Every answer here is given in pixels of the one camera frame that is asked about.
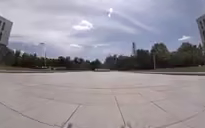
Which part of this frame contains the low stone block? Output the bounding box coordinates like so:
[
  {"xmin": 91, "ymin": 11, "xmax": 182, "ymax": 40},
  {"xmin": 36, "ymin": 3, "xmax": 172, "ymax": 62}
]
[{"xmin": 93, "ymin": 68, "xmax": 111, "ymax": 72}]

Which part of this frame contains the grey stone slab plaza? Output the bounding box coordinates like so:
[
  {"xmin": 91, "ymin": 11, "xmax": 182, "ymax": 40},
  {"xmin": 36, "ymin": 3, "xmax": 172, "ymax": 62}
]
[{"xmin": 0, "ymin": 70, "xmax": 205, "ymax": 128}]

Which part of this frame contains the tall chimney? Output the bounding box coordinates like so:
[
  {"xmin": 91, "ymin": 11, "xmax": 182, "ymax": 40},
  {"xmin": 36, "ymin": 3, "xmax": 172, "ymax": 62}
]
[{"xmin": 131, "ymin": 41, "xmax": 137, "ymax": 57}]

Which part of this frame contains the row of trees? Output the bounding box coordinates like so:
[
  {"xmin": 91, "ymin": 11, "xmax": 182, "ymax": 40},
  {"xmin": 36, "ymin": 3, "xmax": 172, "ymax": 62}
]
[{"xmin": 0, "ymin": 42, "xmax": 205, "ymax": 71}]

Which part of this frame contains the street lamp pole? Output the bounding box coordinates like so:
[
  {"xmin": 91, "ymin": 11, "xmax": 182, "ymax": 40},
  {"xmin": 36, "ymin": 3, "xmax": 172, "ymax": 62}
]
[{"xmin": 39, "ymin": 42, "xmax": 48, "ymax": 68}]

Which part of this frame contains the grass strip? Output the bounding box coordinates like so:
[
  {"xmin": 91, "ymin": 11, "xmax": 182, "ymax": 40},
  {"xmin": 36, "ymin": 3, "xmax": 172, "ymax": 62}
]
[
  {"xmin": 136, "ymin": 64, "xmax": 205, "ymax": 74},
  {"xmin": 0, "ymin": 64, "xmax": 54, "ymax": 73}
]

